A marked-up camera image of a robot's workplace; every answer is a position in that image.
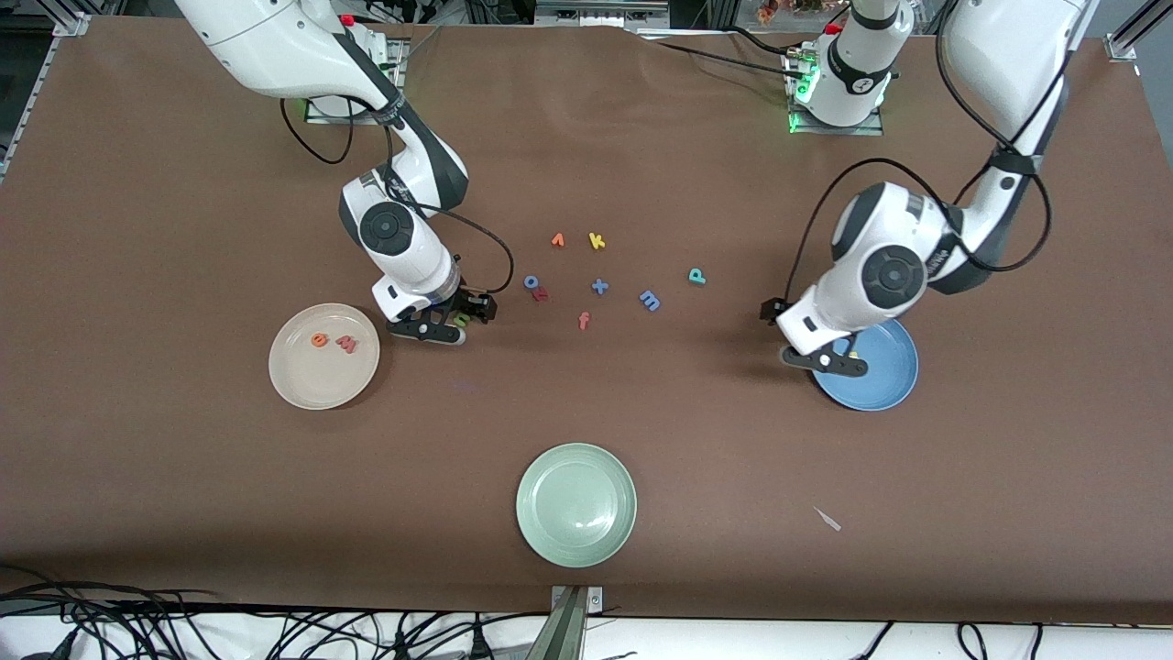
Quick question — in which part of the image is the beige plate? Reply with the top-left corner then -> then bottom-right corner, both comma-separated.
269,303 -> 381,411

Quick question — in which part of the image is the pale green plate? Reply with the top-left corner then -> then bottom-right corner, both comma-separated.
516,443 -> 638,568

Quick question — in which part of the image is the tangled black cable bundle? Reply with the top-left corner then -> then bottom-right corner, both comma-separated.
0,564 -> 551,660

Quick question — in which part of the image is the blue plate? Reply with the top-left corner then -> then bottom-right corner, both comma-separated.
812,317 -> 919,412

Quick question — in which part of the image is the brown table cover sheet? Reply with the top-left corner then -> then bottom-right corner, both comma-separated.
0,16 -> 1173,626

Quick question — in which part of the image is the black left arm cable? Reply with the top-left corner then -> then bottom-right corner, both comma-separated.
784,0 -> 1055,313

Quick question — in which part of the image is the aluminium frame rail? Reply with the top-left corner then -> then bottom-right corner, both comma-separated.
1104,0 -> 1173,63
0,13 -> 91,180

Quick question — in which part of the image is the grey metal post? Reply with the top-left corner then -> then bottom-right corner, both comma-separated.
524,587 -> 588,660

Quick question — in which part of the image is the grey metal box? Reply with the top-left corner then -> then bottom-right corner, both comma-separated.
534,0 -> 670,28

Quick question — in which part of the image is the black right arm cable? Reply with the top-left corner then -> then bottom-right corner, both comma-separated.
280,96 -> 515,296

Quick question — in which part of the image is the black base cable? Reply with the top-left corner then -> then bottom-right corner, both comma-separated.
641,37 -> 807,82
729,26 -> 807,58

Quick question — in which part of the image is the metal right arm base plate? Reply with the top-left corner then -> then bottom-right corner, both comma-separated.
304,37 -> 407,127

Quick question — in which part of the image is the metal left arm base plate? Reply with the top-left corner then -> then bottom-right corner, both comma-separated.
786,50 -> 886,138

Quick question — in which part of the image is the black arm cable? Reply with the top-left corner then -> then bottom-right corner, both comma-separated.
280,96 -> 515,296
784,0 -> 1055,313

